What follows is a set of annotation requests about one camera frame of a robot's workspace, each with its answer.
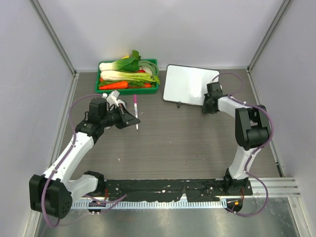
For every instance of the small whiteboard with black frame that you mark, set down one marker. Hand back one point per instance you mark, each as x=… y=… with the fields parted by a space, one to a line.
x=187 y=85

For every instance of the white slotted cable duct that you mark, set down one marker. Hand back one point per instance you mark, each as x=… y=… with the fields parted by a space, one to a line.
x=123 y=205

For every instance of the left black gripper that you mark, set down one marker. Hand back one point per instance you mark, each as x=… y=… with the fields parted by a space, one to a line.
x=129 y=119

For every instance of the lower bok choy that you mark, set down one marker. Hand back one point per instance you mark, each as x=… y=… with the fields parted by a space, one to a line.
x=111 y=75

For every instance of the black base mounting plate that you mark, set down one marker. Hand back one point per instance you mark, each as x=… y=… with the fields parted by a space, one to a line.
x=168 y=190

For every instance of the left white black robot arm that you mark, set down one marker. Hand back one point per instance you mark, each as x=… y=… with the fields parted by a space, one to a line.
x=53 y=193

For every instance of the green plastic tray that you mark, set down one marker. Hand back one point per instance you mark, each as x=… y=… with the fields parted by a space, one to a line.
x=133 y=87

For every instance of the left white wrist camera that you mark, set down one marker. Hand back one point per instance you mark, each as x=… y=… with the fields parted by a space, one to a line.
x=113 y=100

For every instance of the large orange carrot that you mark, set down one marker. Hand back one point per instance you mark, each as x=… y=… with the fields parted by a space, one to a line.
x=115 y=86

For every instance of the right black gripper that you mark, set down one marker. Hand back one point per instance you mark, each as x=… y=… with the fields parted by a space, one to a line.
x=205 y=109

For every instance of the pink white marker pen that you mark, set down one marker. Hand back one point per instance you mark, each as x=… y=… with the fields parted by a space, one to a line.
x=136 y=109

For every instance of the upper bok choy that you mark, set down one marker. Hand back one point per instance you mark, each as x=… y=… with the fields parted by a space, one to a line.
x=126 y=64

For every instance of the bok choy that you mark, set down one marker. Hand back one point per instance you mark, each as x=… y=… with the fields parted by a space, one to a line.
x=126 y=64
x=111 y=75

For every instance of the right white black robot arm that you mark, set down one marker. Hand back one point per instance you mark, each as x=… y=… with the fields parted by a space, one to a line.
x=252 y=131

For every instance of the green long beans bundle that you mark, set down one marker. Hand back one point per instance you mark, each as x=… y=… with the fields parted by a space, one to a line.
x=148 y=67

